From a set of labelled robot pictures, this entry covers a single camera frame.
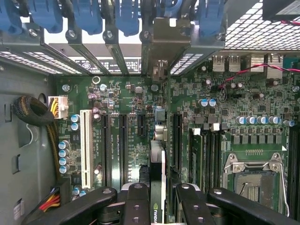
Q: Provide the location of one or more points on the blue rear port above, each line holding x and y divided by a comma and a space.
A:
291, 63

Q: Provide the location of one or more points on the white power connector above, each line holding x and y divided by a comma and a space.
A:
62, 105

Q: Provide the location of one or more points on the green motherboard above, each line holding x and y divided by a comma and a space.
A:
131, 98

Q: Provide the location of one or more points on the metal socket cover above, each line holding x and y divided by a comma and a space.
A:
253, 165

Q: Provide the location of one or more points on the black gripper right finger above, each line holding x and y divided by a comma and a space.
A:
192, 208

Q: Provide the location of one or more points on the short black expansion slot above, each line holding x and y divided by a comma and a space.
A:
142, 126

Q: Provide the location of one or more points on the thin metal locking lever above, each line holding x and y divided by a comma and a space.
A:
284, 192

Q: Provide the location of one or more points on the white expansion slot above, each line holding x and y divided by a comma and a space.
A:
86, 145

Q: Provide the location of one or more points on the long black expansion slot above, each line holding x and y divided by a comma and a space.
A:
106, 150
177, 140
123, 150

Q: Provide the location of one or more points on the black open PC case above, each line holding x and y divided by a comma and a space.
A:
23, 152

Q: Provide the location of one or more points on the CPU socket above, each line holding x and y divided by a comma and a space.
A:
255, 187

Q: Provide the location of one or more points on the black RAM slot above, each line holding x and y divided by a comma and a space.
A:
294, 168
207, 159
216, 159

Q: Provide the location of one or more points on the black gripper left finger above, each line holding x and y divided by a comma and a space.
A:
138, 206

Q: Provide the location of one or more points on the silver USB port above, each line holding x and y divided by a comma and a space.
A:
219, 63
234, 63

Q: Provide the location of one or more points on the blue slot retention clip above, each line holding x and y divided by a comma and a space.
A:
211, 17
87, 16
9, 16
47, 16
171, 8
126, 17

